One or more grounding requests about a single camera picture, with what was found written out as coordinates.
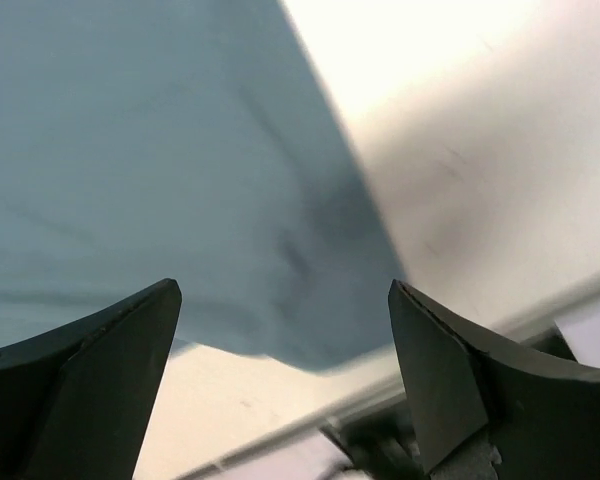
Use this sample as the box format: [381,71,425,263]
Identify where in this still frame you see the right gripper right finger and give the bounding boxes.
[388,281,600,479]

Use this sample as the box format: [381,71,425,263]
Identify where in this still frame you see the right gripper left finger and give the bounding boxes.
[0,279,182,480]

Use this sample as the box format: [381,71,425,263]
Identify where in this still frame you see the grey-blue t-shirt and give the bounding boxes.
[0,1,402,371]

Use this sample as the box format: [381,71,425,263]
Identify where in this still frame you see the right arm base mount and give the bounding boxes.
[319,319,579,480]

